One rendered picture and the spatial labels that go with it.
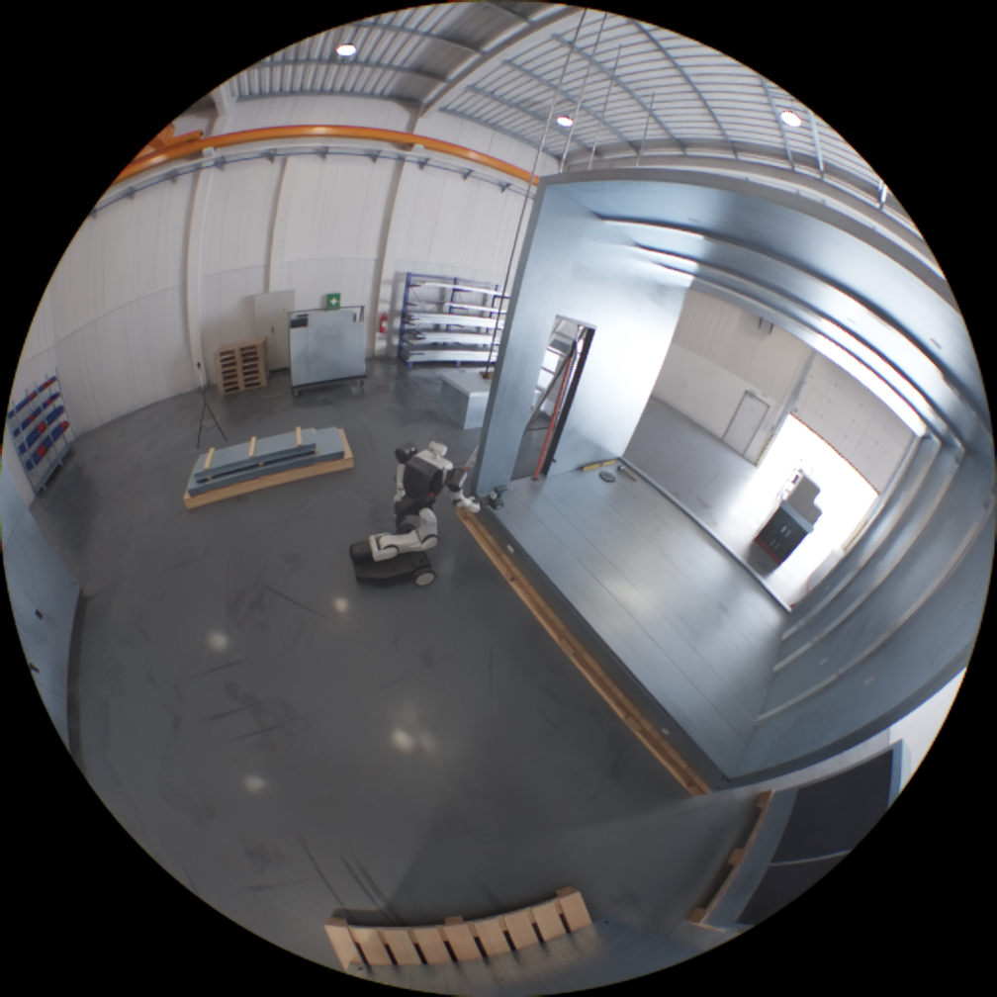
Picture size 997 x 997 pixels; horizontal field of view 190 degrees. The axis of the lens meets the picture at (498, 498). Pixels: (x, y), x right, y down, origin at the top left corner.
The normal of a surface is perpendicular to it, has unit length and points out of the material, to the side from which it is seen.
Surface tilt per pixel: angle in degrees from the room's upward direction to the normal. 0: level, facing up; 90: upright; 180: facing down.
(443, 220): 90
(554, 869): 0
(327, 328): 78
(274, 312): 90
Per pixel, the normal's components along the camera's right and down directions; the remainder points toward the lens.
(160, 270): 0.55, 0.61
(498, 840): 0.20, -0.76
